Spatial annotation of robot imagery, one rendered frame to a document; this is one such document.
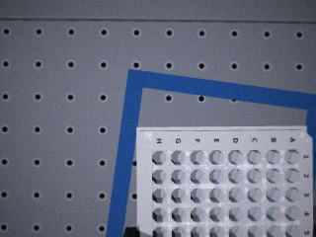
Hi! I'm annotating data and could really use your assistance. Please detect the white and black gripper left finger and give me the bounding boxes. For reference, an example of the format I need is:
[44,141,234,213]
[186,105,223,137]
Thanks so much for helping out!
[123,227,140,237]

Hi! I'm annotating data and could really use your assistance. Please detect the blue floor tape marking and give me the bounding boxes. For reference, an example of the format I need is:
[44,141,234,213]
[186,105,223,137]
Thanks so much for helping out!
[106,69,316,237]

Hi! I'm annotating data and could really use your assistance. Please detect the white well plate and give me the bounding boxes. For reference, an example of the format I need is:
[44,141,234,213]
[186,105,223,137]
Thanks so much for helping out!
[136,125,313,237]

